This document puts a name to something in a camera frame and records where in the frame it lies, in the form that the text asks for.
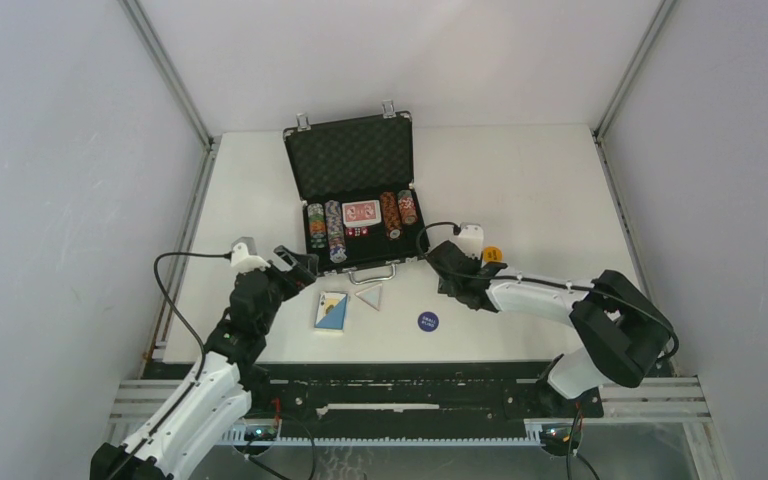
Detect blue grey chip stack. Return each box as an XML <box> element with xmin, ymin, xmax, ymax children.
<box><xmin>324</xmin><ymin>200</ymin><xmax>347</xmax><ymax>263</ymax></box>

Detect red green chip stack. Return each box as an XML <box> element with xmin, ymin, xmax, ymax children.
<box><xmin>397</xmin><ymin>189</ymin><xmax>418</xmax><ymax>225</ymax></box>

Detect blue white card box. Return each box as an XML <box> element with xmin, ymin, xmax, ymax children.
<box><xmin>313</xmin><ymin>291</ymin><xmax>349</xmax><ymax>333</ymax></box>

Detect white cable duct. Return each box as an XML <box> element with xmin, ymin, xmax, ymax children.
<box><xmin>218</xmin><ymin>423</ymin><xmax>544</xmax><ymax>447</ymax></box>

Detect red dice in case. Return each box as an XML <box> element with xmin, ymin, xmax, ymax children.
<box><xmin>346</xmin><ymin>227</ymin><xmax>369</xmax><ymax>238</ymax></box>

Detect blue small blind button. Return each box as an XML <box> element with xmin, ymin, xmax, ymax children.
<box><xmin>417</xmin><ymin>311</ymin><xmax>440</xmax><ymax>333</ymax></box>

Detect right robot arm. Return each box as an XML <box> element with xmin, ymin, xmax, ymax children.
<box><xmin>424</xmin><ymin>241</ymin><xmax>679</xmax><ymax>416</ymax></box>

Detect red playing card deck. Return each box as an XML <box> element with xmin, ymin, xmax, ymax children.
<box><xmin>342</xmin><ymin>200</ymin><xmax>382</xmax><ymax>228</ymax></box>

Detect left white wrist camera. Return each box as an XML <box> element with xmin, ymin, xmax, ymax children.
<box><xmin>230</xmin><ymin>237</ymin><xmax>270</xmax><ymax>274</ymax></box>

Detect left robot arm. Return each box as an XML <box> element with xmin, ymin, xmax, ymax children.
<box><xmin>89</xmin><ymin>238</ymin><xmax>319</xmax><ymax>479</ymax></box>

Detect right black camera cable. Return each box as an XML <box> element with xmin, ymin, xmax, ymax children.
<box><xmin>415</xmin><ymin>221</ymin><xmax>681</xmax><ymax>362</ymax></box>

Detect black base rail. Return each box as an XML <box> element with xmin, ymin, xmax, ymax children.
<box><xmin>244</xmin><ymin>361</ymin><xmax>605</xmax><ymax>440</ymax></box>

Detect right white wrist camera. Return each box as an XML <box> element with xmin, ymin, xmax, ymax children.
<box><xmin>454</xmin><ymin>223</ymin><xmax>484</xmax><ymax>259</ymax></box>

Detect black aluminium poker case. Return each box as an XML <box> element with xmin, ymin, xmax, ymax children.
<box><xmin>282</xmin><ymin>101</ymin><xmax>429</xmax><ymax>276</ymax></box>

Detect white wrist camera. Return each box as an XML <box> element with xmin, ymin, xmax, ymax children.
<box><xmin>230</xmin><ymin>237</ymin><xmax>270</xmax><ymax>274</ymax></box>
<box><xmin>454</xmin><ymin>223</ymin><xmax>484</xmax><ymax>259</ymax></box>

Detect brown orange chip stack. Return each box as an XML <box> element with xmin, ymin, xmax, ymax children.
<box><xmin>380</xmin><ymin>192</ymin><xmax>402</xmax><ymax>240</ymax></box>

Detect orange big blind button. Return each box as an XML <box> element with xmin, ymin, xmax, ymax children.
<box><xmin>482</xmin><ymin>246</ymin><xmax>504</xmax><ymax>263</ymax></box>

